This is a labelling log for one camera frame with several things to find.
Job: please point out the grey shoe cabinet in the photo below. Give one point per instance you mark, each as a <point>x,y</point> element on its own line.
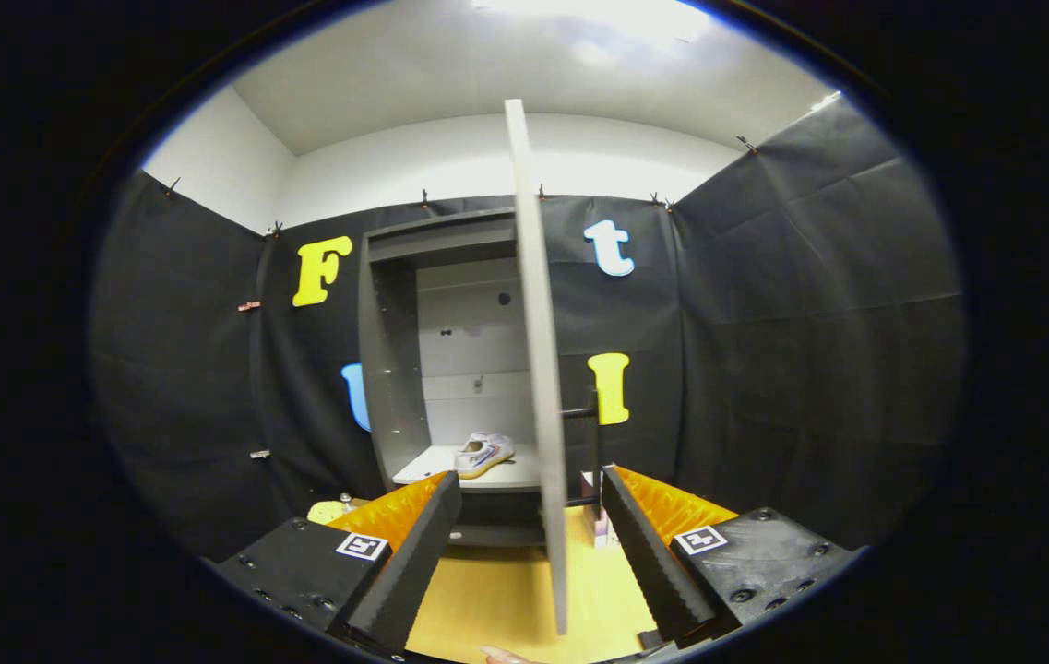
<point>390,369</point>

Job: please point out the black backdrop cloth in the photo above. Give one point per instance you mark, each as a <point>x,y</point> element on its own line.
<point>810,323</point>

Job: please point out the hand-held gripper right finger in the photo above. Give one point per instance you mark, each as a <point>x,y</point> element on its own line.
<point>653,563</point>

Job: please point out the beige shoe cabinet door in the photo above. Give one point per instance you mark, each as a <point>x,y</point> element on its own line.
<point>538,369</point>

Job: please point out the yellow plush toy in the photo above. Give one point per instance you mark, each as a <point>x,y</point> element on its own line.
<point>325,512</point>

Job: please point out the small ceiling light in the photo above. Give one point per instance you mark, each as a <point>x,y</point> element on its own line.
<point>824,100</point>

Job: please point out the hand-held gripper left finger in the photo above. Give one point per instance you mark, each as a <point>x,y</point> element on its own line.
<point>409,563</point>

